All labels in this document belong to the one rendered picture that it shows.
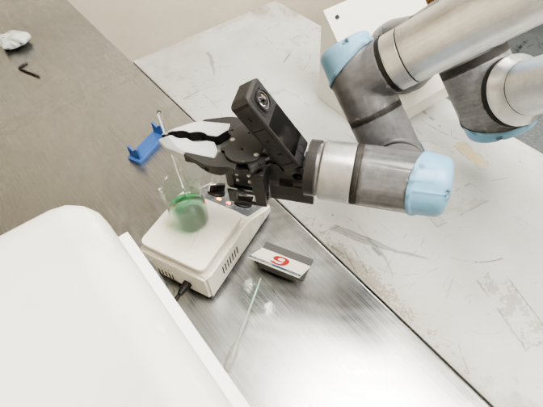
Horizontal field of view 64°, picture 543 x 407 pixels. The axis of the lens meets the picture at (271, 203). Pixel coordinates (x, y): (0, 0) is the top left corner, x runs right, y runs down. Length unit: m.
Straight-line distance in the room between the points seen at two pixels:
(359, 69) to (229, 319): 0.41
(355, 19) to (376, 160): 0.50
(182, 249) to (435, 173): 0.38
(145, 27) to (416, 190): 1.83
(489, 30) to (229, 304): 0.51
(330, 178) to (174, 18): 1.81
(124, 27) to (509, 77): 1.70
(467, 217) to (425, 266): 0.14
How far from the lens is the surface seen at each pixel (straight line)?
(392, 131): 0.60
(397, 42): 0.57
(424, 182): 0.51
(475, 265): 0.80
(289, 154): 0.51
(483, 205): 0.88
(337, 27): 0.93
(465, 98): 0.84
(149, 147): 0.96
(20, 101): 1.24
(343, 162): 0.51
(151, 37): 2.22
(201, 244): 0.68
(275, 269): 0.72
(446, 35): 0.55
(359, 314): 0.71
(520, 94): 0.76
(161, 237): 0.70
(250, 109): 0.48
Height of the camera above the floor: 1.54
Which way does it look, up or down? 51 degrees down
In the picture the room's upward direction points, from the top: 4 degrees counter-clockwise
